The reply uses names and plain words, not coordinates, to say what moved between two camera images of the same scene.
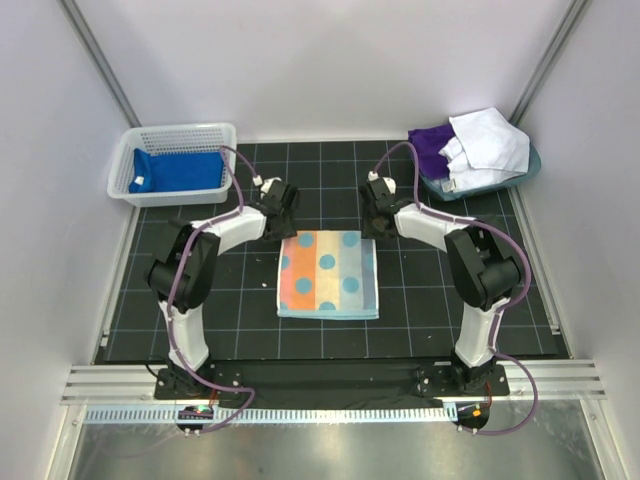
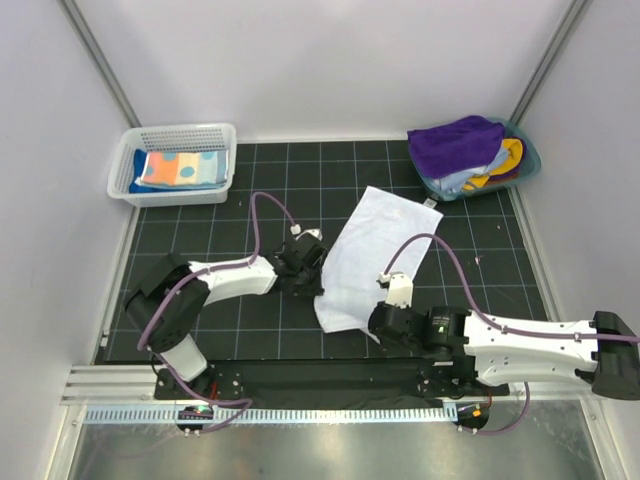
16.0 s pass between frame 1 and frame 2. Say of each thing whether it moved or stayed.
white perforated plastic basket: stayed
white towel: moved
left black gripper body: moved
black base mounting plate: stayed
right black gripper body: moved
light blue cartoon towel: moved
